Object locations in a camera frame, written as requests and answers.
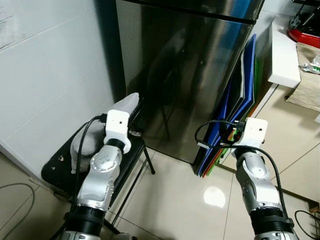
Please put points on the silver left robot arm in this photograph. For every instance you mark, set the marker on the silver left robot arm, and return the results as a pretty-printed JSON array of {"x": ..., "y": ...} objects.
[{"x": 102, "y": 170}]

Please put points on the beige counter cloth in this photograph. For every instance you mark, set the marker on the beige counter cloth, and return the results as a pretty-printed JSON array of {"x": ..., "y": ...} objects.
[{"x": 307, "y": 90}]

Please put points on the green white snack packet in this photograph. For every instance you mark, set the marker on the green white snack packet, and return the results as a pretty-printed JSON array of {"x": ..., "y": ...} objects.
[{"x": 311, "y": 67}]

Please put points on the blue board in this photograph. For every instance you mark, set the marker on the blue board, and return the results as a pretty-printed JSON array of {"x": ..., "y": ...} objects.
[{"x": 247, "y": 75}]

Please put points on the red kitchen appliance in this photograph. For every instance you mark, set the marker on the red kitchen appliance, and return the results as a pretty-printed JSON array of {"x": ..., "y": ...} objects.
[{"x": 305, "y": 35}]

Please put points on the orange board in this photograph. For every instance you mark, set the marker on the orange board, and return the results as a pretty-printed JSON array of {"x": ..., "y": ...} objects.
[{"x": 222, "y": 154}]

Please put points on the black stool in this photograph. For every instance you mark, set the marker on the black stool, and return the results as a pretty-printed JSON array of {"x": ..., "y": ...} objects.
[{"x": 55, "y": 172}]

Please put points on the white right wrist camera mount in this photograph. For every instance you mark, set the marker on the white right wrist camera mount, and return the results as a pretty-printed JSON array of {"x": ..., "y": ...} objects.
[{"x": 252, "y": 132}]

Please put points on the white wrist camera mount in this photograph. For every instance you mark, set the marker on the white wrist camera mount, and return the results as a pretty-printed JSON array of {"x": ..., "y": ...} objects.
[
  {"x": 117, "y": 125},
  {"x": 252, "y": 132}
]

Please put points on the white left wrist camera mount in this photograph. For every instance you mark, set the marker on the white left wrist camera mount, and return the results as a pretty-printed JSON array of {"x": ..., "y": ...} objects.
[{"x": 117, "y": 125}]

